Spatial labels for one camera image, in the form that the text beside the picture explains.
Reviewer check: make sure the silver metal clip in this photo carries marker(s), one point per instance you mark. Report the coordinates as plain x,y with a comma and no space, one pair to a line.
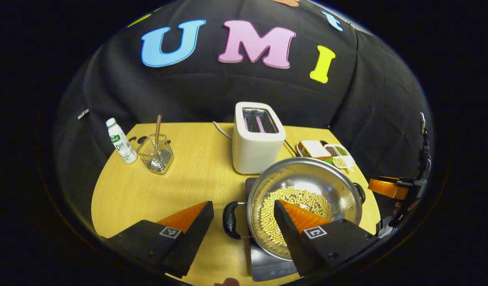
83,114

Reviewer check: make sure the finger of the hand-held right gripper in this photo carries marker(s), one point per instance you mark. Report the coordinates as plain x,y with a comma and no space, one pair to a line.
387,187

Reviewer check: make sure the black backdrop cloth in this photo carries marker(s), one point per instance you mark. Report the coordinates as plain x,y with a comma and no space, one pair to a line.
208,91

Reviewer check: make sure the white toaster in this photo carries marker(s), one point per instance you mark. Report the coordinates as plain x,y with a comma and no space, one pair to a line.
256,155

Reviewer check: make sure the black induction cooktop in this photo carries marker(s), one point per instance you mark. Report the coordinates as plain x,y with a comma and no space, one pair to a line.
268,266

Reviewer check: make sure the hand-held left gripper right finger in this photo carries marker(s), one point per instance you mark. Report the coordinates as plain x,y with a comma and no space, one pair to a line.
291,238

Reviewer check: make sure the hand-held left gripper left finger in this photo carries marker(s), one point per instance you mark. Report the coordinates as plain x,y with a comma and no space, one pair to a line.
192,242

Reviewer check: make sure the pile of soybeans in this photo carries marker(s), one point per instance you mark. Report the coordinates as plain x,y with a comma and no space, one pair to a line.
268,222

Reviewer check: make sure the white drink bottle green label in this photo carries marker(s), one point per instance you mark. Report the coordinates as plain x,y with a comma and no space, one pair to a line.
122,145

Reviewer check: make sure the white divided dish of beans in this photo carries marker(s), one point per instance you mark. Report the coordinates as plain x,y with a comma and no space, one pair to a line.
341,157

